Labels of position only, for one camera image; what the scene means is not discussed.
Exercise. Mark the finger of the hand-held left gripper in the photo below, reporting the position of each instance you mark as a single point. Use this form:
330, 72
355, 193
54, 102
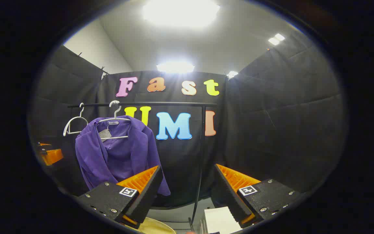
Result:
53, 156
44, 145

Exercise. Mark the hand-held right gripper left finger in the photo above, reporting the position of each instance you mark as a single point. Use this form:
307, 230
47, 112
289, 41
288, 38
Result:
146, 195

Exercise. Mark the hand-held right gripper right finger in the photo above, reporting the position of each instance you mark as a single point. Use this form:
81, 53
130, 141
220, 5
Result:
230, 198

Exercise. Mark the beige round laundry hamper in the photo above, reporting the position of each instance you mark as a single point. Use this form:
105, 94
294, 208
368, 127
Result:
157, 227

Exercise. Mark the purple ribbed jacket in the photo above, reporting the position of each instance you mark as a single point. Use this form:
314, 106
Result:
115, 156

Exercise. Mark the white plastic hanger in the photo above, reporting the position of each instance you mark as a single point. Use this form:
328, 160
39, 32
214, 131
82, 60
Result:
115, 137
76, 117

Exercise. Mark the black metal clothes rack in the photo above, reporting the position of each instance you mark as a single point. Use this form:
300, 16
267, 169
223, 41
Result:
174, 104

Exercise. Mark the white ribbed box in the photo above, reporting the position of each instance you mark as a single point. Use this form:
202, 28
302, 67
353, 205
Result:
219, 221

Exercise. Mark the black backdrop cloth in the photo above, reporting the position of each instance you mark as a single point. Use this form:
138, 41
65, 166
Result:
271, 130

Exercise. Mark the ceiling light panel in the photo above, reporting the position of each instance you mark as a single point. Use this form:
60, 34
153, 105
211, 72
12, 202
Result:
175, 67
180, 13
232, 74
276, 39

